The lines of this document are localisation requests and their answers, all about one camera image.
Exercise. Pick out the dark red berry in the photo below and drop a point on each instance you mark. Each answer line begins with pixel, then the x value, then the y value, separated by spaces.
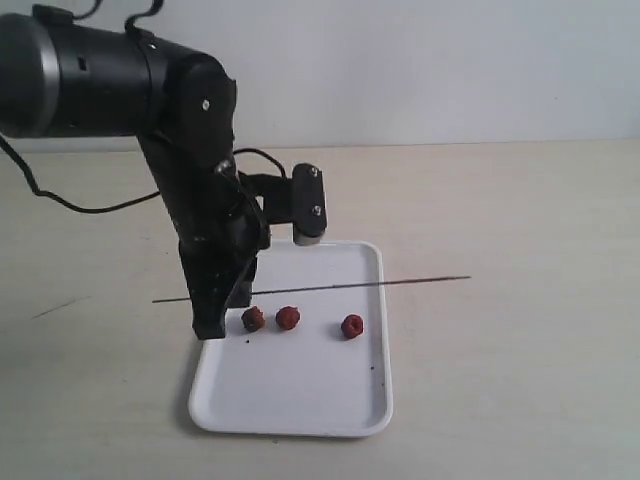
pixel 253 319

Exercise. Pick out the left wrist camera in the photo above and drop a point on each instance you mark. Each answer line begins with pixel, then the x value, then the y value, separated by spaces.
pixel 298 200

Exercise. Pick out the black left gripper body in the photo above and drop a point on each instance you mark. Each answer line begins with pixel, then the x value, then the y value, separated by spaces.
pixel 213 213

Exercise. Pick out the white rectangular plastic tray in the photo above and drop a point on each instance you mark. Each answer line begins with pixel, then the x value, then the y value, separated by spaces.
pixel 308 381

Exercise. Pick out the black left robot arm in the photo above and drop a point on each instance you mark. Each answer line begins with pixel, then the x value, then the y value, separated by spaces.
pixel 60 79

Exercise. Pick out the thin metal skewer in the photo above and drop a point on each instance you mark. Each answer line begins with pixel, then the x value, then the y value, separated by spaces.
pixel 371 284

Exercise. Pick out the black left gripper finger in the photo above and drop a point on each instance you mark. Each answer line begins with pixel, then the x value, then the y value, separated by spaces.
pixel 209 273
pixel 241 292

